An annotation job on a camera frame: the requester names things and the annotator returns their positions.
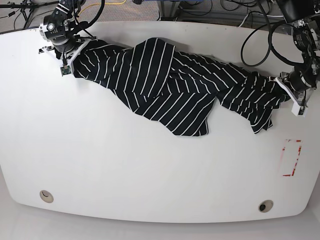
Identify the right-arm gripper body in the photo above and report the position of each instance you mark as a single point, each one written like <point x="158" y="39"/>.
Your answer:
<point x="65" y="54"/>

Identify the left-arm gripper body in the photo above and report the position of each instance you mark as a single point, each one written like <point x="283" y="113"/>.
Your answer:
<point x="297" y="88"/>

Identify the navy white striped T-shirt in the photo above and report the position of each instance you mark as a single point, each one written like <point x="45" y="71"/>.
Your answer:
<point x="176" y="88"/>

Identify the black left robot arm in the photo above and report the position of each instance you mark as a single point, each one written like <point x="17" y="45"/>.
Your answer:
<point x="300" y="15"/>

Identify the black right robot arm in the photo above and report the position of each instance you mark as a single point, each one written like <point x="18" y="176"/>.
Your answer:
<point x="66" y="34"/>

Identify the red tape rectangle marking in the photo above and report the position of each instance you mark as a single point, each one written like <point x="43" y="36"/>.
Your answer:
<point x="289" y="157"/>

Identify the right table grommet hole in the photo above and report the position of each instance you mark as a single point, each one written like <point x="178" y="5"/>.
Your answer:
<point x="266" y="206"/>

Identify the table grommet hole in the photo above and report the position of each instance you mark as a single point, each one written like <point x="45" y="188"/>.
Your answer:
<point x="46" y="196"/>
<point x="266" y="206"/>

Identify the left table grommet hole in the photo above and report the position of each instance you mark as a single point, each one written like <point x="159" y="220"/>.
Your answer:
<point x="46" y="196"/>

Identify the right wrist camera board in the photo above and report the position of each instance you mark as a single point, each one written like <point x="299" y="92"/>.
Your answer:
<point x="65" y="70"/>

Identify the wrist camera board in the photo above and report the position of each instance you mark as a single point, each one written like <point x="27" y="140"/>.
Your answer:
<point x="65" y="70"/>
<point x="302" y="111"/>

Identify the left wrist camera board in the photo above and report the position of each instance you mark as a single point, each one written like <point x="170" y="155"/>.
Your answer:
<point x="302" y="111"/>

